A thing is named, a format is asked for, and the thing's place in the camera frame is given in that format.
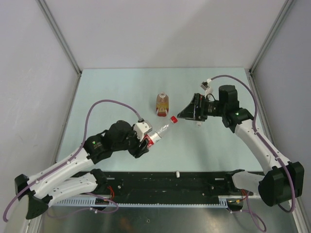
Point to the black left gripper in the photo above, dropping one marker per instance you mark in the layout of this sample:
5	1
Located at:
137	151

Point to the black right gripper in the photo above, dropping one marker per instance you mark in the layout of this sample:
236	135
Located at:
192	112

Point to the amber tea bottle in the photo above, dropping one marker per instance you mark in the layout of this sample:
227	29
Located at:
162	104

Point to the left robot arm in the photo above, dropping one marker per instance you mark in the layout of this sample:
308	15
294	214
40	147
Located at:
57	183

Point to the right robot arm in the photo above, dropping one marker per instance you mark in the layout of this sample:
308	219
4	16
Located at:
282	180

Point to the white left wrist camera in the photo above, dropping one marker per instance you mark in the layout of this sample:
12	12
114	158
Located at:
142	128

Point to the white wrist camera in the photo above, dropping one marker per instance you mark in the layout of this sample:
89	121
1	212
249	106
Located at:
207	88
142	128

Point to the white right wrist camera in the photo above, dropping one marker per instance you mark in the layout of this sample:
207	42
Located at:
207	88

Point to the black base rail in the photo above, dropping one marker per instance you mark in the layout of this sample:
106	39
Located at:
164	188

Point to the aluminium corner frame post right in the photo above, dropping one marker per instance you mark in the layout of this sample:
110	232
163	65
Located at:
276	26

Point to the aluminium corner frame post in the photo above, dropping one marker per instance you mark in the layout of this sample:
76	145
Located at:
276	26
42	4

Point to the aluminium corner frame post left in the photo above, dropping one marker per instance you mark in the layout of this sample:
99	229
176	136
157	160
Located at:
42	4

